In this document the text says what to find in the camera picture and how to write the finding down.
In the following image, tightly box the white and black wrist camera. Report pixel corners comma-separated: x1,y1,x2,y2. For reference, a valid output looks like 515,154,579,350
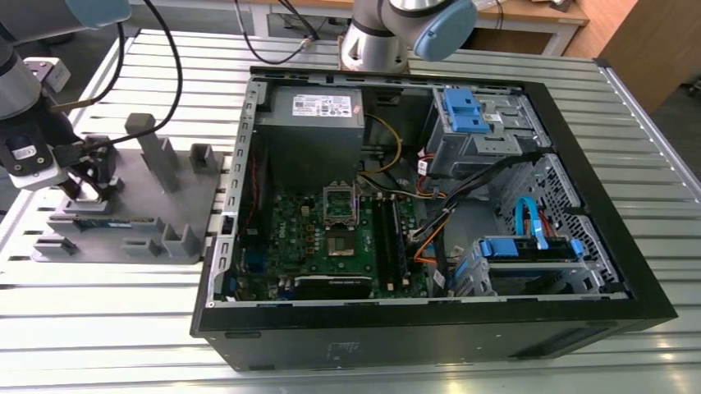
0,126,73,190

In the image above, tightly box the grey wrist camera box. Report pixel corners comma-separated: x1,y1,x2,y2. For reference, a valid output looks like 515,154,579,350
24,57,70,92

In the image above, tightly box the orange wire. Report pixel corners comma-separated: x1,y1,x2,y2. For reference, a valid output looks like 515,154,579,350
411,221,448,266

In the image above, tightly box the wooden desk with white frame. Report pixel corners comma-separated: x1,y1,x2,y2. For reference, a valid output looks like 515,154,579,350
470,0,591,58

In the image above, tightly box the hard disk in blue carrier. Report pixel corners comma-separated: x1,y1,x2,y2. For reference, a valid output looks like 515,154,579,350
478,236,582,263

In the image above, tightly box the green motherboard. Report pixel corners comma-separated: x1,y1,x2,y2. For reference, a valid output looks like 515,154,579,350
232,180,436,303

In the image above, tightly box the white desk frame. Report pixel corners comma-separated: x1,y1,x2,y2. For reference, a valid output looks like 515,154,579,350
248,0,351,38

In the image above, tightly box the black graphics card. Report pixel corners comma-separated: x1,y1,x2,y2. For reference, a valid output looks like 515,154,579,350
292,273,376,300

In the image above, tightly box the blue flat wire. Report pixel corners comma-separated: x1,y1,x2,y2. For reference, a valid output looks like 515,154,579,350
514,196,551,250

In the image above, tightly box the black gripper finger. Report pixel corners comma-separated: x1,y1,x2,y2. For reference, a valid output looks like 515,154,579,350
81,138,120,202
57,171,84,202

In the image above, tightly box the metal locking lever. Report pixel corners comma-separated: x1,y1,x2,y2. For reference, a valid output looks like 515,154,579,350
352,179,363,231

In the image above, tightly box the RAM stick with blue label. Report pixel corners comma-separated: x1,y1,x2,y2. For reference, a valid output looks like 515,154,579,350
48,216,154,231

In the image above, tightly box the black PC case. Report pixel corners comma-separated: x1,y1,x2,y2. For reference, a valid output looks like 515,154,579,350
188,64,679,373

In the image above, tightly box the tall grey metal drive cage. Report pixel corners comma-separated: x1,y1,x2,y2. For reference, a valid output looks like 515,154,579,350
424,85,552,181

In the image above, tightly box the empty blue disk carrier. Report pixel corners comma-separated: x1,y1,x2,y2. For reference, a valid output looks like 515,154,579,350
443,88,491,133

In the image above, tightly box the black RAM slot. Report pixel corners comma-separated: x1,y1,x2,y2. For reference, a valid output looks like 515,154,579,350
371,195,396,291
388,195,412,288

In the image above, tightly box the grey power supply unit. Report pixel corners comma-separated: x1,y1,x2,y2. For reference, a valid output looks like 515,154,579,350
255,85,367,181

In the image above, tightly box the black wire bundle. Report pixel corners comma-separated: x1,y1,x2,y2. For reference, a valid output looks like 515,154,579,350
407,151,548,243

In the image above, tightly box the CPU socket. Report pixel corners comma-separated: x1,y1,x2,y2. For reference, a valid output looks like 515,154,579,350
325,227,368,259

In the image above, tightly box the yellow wire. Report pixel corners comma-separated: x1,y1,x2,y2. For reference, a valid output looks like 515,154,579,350
363,113,405,173

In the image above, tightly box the metal socket cover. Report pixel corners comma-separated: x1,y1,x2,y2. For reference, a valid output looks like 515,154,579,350
321,179,360,227

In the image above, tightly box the brown wooden cabinet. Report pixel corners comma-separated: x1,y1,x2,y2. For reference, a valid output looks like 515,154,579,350
563,0,701,118

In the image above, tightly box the grey parts rack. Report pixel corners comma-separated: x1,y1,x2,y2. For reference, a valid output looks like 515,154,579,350
29,112,228,264

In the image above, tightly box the black camera cable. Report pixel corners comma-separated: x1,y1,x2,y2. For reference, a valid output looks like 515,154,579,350
81,0,184,151
233,0,324,66

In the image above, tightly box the low grey metal disk bay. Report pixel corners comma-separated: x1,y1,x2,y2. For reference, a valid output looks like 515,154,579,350
452,234,623,297

